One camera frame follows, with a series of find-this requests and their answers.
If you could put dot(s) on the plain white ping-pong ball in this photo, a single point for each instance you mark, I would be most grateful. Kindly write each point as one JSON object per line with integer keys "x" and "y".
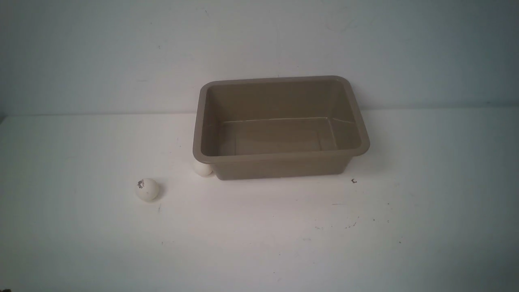
{"x": 203, "y": 170}

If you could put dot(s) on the white ping-pong ball with print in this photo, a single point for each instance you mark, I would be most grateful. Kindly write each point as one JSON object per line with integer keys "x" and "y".
{"x": 147, "y": 189}

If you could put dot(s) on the tan plastic storage bin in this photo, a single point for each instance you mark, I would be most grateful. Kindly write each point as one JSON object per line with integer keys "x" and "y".
{"x": 278, "y": 127}

